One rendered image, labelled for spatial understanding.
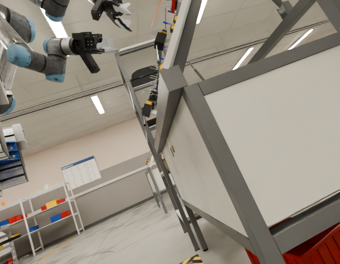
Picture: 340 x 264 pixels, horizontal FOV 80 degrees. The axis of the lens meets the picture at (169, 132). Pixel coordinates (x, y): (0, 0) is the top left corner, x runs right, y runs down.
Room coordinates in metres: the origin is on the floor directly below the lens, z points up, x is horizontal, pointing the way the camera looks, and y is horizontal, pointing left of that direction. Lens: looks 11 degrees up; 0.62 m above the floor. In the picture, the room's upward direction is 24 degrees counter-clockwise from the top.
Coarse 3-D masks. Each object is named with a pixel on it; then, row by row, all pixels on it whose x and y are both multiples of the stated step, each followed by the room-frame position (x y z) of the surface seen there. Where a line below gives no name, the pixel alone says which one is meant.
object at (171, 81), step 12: (168, 72) 0.48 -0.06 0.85; (180, 72) 0.49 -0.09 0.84; (168, 84) 0.48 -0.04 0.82; (180, 84) 0.49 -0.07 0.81; (168, 96) 0.51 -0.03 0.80; (180, 96) 0.55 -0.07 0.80; (168, 108) 0.61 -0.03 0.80; (156, 120) 0.90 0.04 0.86; (168, 120) 0.75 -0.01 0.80; (156, 132) 1.08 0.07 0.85; (168, 132) 0.97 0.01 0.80; (156, 144) 1.37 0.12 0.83
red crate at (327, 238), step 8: (336, 224) 0.99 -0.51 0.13; (328, 232) 1.04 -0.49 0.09; (336, 232) 0.93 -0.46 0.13; (312, 240) 1.15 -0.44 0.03; (320, 240) 0.91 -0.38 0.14; (328, 240) 0.92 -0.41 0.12; (336, 240) 0.93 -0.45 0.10; (296, 248) 1.18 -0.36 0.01; (304, 248) 1.15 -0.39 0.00; (312, 248) 0.88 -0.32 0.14; (320, 248) 0.89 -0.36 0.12; (328, 248) 0.90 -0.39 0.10; (336, 248) 0.92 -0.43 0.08; (248, 256) 1.20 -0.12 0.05; (256, 256) 1.12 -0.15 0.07; (288, 256) 0.91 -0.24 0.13; (296, 256) 0.87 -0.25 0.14; (304, 256) 0.86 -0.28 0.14; (312, 256) 0.88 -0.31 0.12; (320, 256) 0.89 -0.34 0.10; (328, 256) 0.90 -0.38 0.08; (336, 256) 0.92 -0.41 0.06
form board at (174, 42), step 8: (184, 0) 0.51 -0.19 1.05; (184, 8) 0.50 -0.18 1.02; (184, 16) 0.53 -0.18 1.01; (176, 24) 0.50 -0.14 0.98; (184, 24) 0.65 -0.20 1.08; (176, 32) 0.49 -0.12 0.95; (176, 40) 0.49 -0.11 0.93; (168, 48) 0.49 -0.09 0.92; (176, 48) 0.55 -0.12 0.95; (168, 56) 0.49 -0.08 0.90; (168, 64) 0.48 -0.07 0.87
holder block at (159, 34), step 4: (160, 32) 0.77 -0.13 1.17; (156, 36) 0.76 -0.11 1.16; (160, 36) 0.76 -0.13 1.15; (164, 36) 0.77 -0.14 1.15; (156, 40) 0.75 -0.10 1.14; (160, 40) 0.76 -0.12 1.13; (164, 40) 0.76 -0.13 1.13; (156, 44) 0.77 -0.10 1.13; (160, 44) 0.76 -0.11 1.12; (156, 48) 0.79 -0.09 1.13; (160, 48) 0.79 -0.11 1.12
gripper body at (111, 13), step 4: (96, 0) 0.76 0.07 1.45; (104, 0) 0.74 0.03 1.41; (116, 0) 0.76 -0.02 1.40; (120, 0) 0.76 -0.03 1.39; (104, 4) 0.75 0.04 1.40; (108, 4) 0.74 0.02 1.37; (104, 8) 0.77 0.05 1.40; (108, 8) 0.76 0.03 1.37; (108, 12) 0.78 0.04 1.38; (112, 12) 0.76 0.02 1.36; (116, 12) 0.79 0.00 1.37; (108, 16) 0.80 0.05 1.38; (112, 16) 0.78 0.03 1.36; (116, 16) 0.80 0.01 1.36
